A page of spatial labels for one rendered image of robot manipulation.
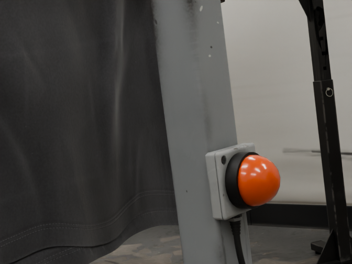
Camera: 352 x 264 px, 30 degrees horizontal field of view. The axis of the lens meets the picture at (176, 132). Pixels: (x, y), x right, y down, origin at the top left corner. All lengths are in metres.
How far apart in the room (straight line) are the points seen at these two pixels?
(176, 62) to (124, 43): 0.37
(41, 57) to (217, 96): 0.30
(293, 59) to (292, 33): 0.11
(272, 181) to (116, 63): 0.40
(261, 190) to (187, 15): 0.14
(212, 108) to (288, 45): 2.43
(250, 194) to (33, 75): 0.34
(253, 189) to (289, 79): 2.45
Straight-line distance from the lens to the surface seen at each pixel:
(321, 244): 2.57
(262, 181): 0.47
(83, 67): 0.79
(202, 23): 0.49
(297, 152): 2.94
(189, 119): 0.49
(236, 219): 0.49
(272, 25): 2.95
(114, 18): 0.83
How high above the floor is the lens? 0.73
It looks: 5 degrees down
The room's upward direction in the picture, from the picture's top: 7 degrees counter-clockwise
